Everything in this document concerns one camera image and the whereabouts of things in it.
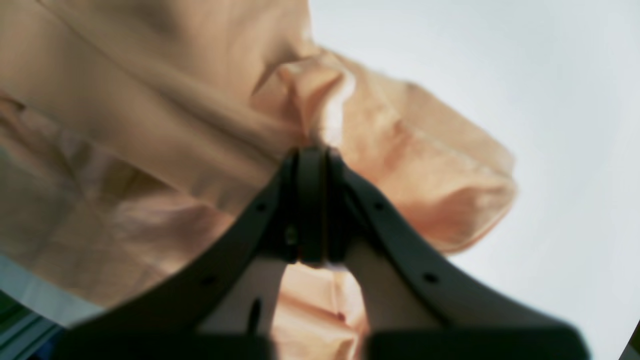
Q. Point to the peach T-shirt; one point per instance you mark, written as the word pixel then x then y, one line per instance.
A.
pixel 134 132

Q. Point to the aluminium frame rail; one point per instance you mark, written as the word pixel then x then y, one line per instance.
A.
pixel 25 335

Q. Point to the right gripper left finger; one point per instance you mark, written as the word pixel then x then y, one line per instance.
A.
pixel 221 306

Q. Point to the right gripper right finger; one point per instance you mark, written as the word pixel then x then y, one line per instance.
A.
pixel 419 305

